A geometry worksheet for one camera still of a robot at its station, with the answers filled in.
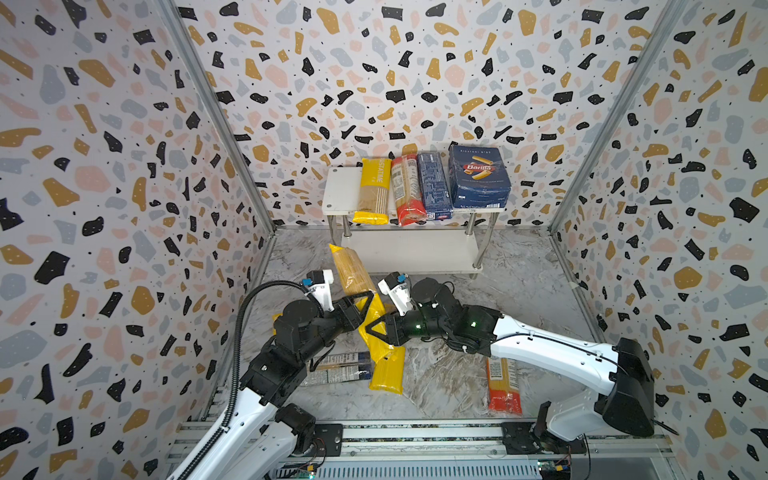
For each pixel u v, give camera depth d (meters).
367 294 0.67
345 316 0.59
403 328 0.61
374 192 0.79
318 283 0.61
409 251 1.09
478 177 0.78
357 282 0.67
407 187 0.78
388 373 0.82
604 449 0.74
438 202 0.76
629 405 0.39
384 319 0.63
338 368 0.83
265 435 0.60
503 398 0.78
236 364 0.47
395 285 0.62
